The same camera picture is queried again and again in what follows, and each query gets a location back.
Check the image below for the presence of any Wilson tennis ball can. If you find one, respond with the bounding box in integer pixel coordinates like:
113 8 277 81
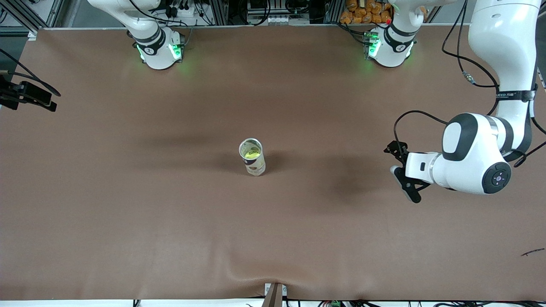
238 138 266 177

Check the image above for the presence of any pile of orange objects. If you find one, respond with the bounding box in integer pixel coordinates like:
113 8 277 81
340 0 393 24

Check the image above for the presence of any brown table cover mat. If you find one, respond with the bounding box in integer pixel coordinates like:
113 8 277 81
0 23 546 301

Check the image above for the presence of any white power strip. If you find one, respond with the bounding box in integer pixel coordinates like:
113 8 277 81
164 0 195 17

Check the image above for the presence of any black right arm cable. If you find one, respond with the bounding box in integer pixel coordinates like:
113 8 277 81
0 49 61 96

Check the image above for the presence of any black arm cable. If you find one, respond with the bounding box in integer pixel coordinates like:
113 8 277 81
392 0 546 168
0 49 61 96

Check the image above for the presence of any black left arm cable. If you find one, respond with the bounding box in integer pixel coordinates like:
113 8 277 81
392 0 546 168

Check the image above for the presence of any aluminium diagonal frame strut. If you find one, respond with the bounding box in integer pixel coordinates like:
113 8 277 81
6 0 47 32

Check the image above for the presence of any aluminium frame post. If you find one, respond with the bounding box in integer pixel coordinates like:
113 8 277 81
212 0 229 25
46 0 65 27
325 0 344 24

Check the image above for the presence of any camera mount clamp post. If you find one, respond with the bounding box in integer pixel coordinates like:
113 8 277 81
262 282 287 307

